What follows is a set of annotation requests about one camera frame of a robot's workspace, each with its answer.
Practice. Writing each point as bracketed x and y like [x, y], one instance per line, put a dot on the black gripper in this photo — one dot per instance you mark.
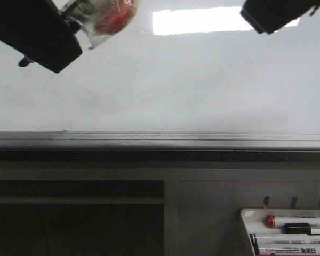
[270, 16]
[39, 31]

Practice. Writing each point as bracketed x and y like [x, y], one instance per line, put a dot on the taped whiteboard marker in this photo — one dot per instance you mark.
[99, 19]

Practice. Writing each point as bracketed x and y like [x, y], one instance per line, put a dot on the red capped whiteboard marker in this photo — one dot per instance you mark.
[272, 221]

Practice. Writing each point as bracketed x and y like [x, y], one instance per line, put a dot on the black capped whiteboard marker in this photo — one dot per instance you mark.
[302, 228]

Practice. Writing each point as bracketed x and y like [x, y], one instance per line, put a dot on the metal hook left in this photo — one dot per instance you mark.
[266, 202]

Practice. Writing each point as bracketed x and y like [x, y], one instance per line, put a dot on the metal hook middle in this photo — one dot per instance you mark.
[293, 202]

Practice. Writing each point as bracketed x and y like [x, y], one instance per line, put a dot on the white marker tray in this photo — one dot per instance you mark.
[252, 221]

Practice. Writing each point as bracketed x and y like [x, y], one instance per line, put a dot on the white marker black end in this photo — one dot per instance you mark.
[283, 240]

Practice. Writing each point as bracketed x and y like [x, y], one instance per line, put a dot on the white marker pink label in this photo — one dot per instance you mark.
[313, 250]

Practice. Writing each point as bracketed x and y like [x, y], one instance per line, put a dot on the white whiteboard with aluminium frame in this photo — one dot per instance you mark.
[181, 75]

